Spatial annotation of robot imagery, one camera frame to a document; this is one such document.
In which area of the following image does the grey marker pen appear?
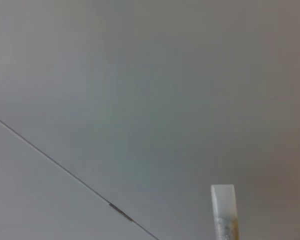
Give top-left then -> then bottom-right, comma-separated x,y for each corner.
210,184 -> 241,240

